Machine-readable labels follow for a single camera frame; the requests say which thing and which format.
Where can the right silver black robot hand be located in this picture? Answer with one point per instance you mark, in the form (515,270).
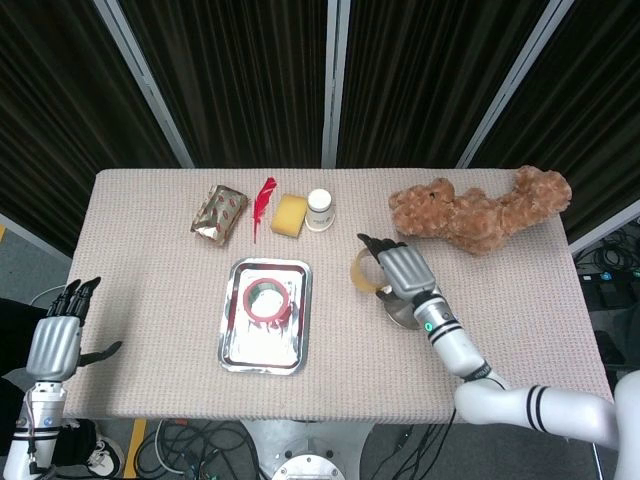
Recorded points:
(407,272)

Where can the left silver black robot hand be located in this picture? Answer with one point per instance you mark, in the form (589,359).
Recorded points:
(55,345)

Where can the yellow transparent tape roll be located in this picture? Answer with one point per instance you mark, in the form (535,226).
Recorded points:
(361,277)

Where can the red tape roll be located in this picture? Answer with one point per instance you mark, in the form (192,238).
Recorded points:
(248,305)

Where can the round steel plate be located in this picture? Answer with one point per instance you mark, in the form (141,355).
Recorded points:
(402,315)

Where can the brown plush teddy bear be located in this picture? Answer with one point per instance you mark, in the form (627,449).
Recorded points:
(475,217)

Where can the white paper cup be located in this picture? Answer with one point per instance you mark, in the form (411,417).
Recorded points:
(319,210)

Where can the black white sneaker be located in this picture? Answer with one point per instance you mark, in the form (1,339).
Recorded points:
(107,452)

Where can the beige woven tablecloth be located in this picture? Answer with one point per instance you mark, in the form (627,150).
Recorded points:
(350,380)

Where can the yellow sponge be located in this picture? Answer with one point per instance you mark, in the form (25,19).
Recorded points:
(289,214)

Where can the red feather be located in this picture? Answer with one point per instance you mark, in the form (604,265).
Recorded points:
(261,202)

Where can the rectangular steel tray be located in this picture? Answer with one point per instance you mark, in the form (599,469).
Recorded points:
(260,350)

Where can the gold foil snack packet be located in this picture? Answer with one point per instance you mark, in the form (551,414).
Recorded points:
(219,214)

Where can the grey partition frame post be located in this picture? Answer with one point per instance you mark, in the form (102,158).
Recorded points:
(515,85)
(334,85)
(145,85)

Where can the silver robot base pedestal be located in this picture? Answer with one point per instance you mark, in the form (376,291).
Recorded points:
(305,450)

